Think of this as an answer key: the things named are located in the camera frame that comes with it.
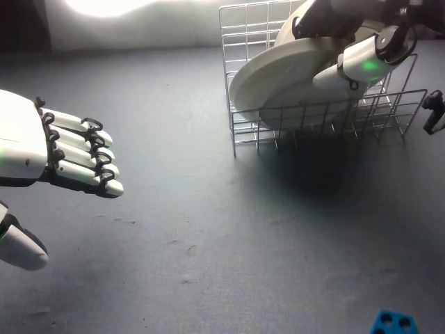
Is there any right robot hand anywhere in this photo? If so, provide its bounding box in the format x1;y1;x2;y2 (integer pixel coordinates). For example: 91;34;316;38
291;0;420;102

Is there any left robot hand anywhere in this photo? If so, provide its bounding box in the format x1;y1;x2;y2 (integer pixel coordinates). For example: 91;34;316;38
0;89;125;272

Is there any white plate with printed base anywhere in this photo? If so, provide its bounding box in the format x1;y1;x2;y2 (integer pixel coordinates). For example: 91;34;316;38
274;1;392;100

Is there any white bowl with dark rim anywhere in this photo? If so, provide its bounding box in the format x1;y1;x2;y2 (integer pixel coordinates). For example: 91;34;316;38
228;36;366;132

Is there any grey table cloth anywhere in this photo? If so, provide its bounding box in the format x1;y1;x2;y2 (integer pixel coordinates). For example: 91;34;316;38
0;45;445;334

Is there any blue pentagon block with holes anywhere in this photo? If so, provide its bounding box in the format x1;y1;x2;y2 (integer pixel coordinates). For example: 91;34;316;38
369;309;420;334

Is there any wire dish rack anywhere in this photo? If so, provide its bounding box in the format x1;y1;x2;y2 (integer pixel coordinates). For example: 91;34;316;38
218;0;428;157

